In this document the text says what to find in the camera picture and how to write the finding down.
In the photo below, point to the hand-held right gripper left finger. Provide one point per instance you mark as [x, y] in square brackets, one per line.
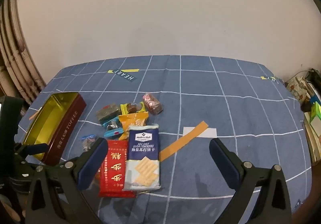
[91, 163]

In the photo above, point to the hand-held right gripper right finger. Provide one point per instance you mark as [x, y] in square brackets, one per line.
[224, 163]

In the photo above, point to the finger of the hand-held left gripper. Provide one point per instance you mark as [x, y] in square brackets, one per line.
[35, 150]

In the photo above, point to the clear packet with blue header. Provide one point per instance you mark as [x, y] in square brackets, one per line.
[89, 141]

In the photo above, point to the red snack packet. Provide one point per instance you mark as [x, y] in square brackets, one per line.
[115, 171]

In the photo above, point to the red tin box gold interior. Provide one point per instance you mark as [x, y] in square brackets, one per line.
[62, 133]

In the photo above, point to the small blue candy packet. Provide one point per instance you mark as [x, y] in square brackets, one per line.
[110, 122]
[112, 133]

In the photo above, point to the blue and white cracker packet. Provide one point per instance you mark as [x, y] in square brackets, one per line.
[143, 148]

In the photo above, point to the orange snack packet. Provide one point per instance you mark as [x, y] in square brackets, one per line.
[133, 121]

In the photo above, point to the yellow-green snack packet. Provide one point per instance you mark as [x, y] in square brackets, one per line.
[133, 107]

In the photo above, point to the pink and brown snack packet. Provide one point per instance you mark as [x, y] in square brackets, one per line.
[151, 103]

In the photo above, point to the orange tape strip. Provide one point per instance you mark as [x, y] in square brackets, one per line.
[33, 115]
[185, 138]

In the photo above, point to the white tape piece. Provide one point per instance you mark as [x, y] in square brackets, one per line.
[210, 132]

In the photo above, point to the grey-green snack packet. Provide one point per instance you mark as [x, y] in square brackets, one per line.
[107, 112]

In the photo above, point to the blue grid tablecloth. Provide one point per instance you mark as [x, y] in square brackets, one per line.
[200, 103]

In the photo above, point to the floral cloth bag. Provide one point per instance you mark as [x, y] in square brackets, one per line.
[297, 88]

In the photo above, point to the green box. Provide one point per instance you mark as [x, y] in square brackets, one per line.
[316, 112]

